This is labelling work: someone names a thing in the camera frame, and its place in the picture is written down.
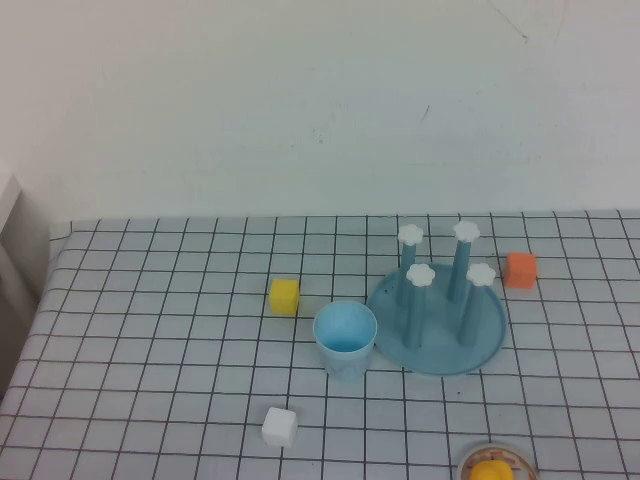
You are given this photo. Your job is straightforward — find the light blue plastic cup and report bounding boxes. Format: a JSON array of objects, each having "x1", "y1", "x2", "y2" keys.
[{"x1": 312, "y1": 299, "x2": 378, "y2": 385}]

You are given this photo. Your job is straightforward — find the blue cup stand white caps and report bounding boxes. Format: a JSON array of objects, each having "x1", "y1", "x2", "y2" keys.
[{"x1": 365, "y1": 220, "x2": 506, "y2": 377}]

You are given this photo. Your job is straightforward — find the yellow cube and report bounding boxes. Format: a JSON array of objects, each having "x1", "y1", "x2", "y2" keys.
[{"x1": 269, "y1": 278, "x2": 301, "y2": 316}]

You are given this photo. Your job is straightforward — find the white black checkered tablecloth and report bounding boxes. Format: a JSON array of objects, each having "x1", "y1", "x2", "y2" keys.
[{"x1": 0, "y1": 209, "x2": 640, "y2": 480}]

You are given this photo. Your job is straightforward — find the white cube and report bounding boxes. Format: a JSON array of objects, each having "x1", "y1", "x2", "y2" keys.
[{"x1": 261, "y1": 406, "x2": 299, "y2": 447}]

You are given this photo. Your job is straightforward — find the orange cube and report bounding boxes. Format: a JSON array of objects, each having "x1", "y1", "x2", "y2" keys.
[{"x1": 503, "y1": 252, "x2": 539, "y2": 289}]

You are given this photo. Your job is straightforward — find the yellow rubber duck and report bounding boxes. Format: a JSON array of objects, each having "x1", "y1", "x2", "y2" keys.
[{"x1": 469, "y1": 459, "x2": 514, "y2": 480}]

